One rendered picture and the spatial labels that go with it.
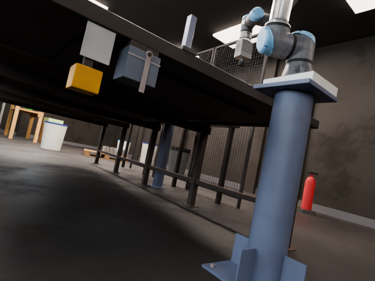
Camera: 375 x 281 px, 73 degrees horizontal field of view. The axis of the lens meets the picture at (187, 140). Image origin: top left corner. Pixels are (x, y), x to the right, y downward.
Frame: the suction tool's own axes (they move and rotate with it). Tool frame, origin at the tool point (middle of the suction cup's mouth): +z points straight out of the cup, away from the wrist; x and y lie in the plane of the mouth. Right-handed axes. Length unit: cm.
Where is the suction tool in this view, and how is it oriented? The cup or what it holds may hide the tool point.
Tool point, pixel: (241, 65)
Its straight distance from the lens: 167.1
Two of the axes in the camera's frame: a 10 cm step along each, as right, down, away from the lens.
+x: 4.8, 0.1, -8.8
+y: -8.6, -1.8, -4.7
